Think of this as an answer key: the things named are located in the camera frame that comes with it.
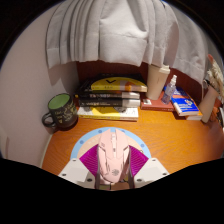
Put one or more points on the white curtain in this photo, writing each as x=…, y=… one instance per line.
x=116, y=30

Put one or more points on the blue cover book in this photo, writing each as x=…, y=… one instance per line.
x=183, y=103

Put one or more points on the pink computer mouse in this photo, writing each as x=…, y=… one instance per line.
x=113, y=156

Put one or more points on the beige tumbler with lid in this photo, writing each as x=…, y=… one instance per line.
x=156, y=81

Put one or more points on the red-brown flat book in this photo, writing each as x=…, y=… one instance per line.
x=153, y=106

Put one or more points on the black and yellow book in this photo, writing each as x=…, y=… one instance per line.
x=116, y=84

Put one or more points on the dark mug with green inside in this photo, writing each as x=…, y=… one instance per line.
x=63, y=111

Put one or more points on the thin black book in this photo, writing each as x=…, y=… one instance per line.
x=106, y=102
x=106, y=95

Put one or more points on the clear spray bottle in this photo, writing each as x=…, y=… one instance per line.
x=169, y=91

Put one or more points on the round cartoon-print mouse pad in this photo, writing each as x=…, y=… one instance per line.
x=86, y=140

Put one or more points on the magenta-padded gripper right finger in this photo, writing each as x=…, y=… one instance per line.
x=150, y=171

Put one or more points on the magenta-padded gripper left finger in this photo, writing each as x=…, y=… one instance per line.
x=75, y=171

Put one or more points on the orange cover book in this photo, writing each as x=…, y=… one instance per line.
x=196, y=116

